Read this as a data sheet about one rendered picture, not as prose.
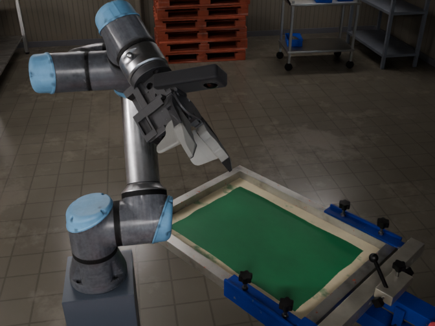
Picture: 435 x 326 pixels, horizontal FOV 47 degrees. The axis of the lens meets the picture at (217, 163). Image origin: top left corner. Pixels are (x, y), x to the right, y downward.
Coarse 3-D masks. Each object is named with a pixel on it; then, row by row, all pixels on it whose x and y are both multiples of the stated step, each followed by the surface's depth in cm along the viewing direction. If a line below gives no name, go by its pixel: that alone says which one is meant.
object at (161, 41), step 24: (168, 0) 608; (192, 0) 648; (216, 0) 651; (240, 0) 626; (168, 24) 657; (192, 24) 657; (216, 24) 657; (240, 24) 639; (168, 48) 638; (192, 48) 661; (216, 48) 654; (240, 48) 657
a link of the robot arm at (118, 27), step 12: (120, 0) 87; (108, 12) 85; (120, 12) 85; (132, 12) 85; (96, 24) 87; (108, 24) 84; (120, 24) 84; (132, 24) 84; (108, 36) 85; (120, 36) 83; (132, 36) 83; (144, 36) 83; (108, 48) 87; (120, 48) 83
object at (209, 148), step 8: (200, 128) 83; (208, 128) 84; (200, 136) 82; (208, 136) 82; (200, 144) 84; (208, 144) 83; (216, 144) 83; (200, 152) 84; (208, 152) 84; (216, 152) 83; (224, 152) 83; (192, 160) 85; (200, 160) 85; (208, 160) 85; (224, 160) 83
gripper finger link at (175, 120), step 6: (168, 96) 77; (168, 102) 76; (174, 102) 76; (168, 108) 75; (174, 108) 74; (180, 108) 76; (174, 114) 73; (186, 114) 79; (174, 120) 73; (180, 120) 72; (174, 126) 73
